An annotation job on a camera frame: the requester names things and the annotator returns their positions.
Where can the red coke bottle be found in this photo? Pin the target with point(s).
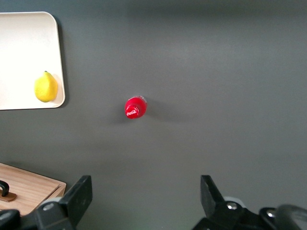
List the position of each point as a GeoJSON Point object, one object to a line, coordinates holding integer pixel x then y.
{"type": "Point", "coordinates": [134, 109]}

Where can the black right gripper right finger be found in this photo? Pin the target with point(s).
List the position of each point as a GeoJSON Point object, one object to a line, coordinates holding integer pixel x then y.
{"type": "Point", "coordinates": [211, 198]}

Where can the wooden drawer cabinet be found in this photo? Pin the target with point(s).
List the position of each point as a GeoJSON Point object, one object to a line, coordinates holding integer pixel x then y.
{"type": "Point", "coordinates": [31, 189]}

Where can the yellow lemon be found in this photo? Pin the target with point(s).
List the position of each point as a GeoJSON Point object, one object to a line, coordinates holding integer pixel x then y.
{"type": "Point", "coordinates": [46, 87]}

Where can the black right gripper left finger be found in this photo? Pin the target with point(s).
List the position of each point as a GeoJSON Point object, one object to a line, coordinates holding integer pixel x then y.
{"type": "Point", "coordinates": [79, 198]}

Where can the cream plastic tray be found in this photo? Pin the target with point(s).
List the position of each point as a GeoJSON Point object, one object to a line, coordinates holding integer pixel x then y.
{"type": "Point", "coordinates": [26, 48]}

